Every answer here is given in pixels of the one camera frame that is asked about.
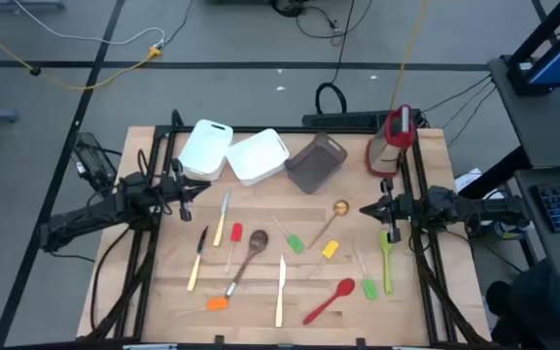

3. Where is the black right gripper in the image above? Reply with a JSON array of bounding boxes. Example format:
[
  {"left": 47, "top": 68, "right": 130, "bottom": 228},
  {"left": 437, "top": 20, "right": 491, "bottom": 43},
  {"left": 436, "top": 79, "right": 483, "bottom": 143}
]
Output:
[{"left": 358, "top": 177, "right": 425, "bottom": 245}]

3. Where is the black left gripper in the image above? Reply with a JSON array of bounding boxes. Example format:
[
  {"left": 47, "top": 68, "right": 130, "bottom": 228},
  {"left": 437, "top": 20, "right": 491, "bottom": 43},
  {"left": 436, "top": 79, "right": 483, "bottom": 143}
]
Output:
[{"left": 160, "top": 157, "right": 212, "bottom": 224}]

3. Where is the light wooden spoon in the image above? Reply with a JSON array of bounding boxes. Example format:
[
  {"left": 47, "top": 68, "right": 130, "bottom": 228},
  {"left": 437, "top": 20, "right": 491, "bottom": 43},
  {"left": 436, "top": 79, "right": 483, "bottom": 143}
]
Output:
[{"left": 306, "top": 199, "right": 351, "bottom": 251}]

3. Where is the silver blade knife wooden handle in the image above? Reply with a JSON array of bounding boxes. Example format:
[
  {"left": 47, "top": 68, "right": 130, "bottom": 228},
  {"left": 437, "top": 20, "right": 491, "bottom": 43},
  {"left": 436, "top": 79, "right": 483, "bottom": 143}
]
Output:
[{"left": 211, "top": 187, "right": 232, "bottom": 248}]

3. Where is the yellow silicone spatula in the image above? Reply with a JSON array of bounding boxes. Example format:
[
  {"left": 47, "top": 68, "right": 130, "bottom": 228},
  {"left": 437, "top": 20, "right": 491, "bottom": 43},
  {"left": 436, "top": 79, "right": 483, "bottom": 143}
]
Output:
[{"left": 307, "top": 239, "right": 341, "bottom": 280}]

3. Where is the red silicone spatula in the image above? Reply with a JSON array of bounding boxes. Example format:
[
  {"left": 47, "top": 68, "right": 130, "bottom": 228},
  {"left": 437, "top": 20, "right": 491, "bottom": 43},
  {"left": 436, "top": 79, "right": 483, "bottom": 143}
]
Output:
[{"left": 223, "top": 222, "right": 244, "bottom": 276}]

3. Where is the green silicone spatula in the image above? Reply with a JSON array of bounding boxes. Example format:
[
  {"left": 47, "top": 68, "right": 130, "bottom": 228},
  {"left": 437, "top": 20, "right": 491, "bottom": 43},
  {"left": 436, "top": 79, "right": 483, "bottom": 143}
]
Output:
[
  {"left": 355, "top": 248, "right": 379, "bottom": 301},
  {"left": 269, "top": 213, "right": 306, "bottom": 256}
]

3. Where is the red silicone spoon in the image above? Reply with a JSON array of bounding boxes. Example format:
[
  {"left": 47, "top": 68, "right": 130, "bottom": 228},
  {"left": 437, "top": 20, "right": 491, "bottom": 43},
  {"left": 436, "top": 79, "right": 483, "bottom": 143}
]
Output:
[{"left": 301, "top": 277, "right": 357, "bottom": 327}]

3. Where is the dark wooden spoon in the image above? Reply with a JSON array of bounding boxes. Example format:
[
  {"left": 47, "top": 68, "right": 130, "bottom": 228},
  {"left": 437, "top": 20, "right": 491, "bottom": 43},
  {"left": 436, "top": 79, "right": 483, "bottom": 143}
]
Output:
[{"left": 224, "top": 228, "right": 270, "bottom": 299}]

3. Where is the orange silicone spatula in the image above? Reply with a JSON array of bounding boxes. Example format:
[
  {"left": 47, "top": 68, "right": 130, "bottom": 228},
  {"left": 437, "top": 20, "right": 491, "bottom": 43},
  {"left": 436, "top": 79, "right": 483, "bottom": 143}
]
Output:
[{"left": 173, "top": 297, "right": 229, "bottom": 317}]

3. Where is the white blade knife wooden handle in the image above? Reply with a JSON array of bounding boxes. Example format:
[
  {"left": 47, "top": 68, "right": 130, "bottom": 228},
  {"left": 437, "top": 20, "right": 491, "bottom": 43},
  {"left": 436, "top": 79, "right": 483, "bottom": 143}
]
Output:
[{"left": 274, "top": 254, "right": 288, "bottom": 329}]

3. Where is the white plastic bin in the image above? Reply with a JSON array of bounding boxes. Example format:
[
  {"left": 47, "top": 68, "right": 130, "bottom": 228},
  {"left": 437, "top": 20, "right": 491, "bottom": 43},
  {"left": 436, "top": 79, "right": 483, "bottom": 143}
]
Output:
[
  {"left": 177, "top": 119, "right": 235, "bottom": 182},
  {"left": 225, "top": 127, "right": 291, "bottom": 188}
]

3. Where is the green silicone spoon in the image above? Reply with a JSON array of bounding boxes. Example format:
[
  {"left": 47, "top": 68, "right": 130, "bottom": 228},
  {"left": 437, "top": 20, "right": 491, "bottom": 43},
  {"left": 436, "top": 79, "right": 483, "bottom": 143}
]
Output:
[{"left": 379, "top": 230, "right": 396, "bottom": 297}]

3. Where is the grey translucent plastic bin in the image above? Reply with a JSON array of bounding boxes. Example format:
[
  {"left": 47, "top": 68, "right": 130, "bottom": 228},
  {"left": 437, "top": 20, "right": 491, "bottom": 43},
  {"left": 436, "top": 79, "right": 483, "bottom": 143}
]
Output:
[{"left": 283, "top": 131, "right": 349, "bottom": 195}]

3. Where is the black power strip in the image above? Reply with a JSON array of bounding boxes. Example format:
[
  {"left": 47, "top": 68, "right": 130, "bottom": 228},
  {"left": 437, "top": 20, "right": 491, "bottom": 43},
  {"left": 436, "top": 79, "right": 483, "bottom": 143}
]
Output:
[{"left": 301, "top": 109, "right": 422, "bottom": 130}]

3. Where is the black power supply box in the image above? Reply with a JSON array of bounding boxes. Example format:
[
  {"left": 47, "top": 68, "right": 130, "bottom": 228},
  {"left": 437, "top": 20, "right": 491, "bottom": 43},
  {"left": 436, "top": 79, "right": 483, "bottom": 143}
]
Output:
[{"left": 70, "top": 131, "right": 119, "bottom": 193}]

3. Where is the white bottle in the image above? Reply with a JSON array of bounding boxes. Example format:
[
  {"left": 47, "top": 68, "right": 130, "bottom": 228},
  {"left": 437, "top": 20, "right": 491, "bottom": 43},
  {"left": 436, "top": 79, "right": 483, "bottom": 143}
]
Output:
[{"left": 493, "top": 221, "right": 527, "bottom": 240}]

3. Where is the person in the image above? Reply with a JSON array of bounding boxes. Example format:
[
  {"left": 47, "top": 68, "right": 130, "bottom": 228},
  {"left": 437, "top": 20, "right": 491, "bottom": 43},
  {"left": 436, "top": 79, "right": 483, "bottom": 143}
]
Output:
[{"left": 484, "top": 257, "right": 560, "bottom": 350}]

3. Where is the black monitor stand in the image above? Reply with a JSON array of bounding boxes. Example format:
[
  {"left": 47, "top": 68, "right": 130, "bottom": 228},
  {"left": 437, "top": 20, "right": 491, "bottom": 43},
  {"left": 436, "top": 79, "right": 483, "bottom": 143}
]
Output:
[{"left": 503, "top": 0, "right": 560, "bottom": 96}]

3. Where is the steel box grater red handle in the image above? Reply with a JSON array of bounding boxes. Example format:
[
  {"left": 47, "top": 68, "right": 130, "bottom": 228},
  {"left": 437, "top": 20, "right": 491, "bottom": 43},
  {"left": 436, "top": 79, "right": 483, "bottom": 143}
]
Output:
[{"left": 365, "top": 103, "right": 417, "bottom": 179}]

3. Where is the black aluminium table frame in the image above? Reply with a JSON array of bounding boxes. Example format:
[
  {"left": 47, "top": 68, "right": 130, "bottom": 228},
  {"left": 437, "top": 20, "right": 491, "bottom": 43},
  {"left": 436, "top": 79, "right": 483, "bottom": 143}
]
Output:
[{"left": 85, "top": 109, "right": 493, "bottom": 350}]

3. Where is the black looped cable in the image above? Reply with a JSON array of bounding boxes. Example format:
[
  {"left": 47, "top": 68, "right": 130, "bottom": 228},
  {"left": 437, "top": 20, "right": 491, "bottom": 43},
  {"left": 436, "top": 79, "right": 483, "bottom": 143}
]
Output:
[{"left": 314, "top": 0, "right": 357, "bottom": 117}]

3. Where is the yellow floor cable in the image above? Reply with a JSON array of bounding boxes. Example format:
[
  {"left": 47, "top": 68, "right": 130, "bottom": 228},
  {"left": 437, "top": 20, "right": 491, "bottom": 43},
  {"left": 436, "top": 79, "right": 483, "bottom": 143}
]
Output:
[{"left": 0, "top": 16, "right": 164, "bottom": 92}]

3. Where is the yellow hanging cable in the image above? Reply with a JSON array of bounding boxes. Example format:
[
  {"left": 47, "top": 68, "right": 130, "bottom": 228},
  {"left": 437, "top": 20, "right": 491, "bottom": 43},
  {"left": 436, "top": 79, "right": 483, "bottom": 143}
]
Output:
[{"left": 389, "top": 0, "right": 430, "bottom": 111}]

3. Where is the black cable bundle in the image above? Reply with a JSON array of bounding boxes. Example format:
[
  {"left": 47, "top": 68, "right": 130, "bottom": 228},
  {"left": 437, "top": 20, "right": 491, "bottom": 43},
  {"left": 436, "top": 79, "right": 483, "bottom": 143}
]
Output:
[{"left": 269, "top": 0, "right": 376, "bottom": 48}]

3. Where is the white floor cable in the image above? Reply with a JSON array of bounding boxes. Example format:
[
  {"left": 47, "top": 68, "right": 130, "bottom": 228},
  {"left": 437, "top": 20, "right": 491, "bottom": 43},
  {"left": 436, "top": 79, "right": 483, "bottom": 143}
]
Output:
[{"left": 12, "top": 0, "right": 167, "bottom": 50}]

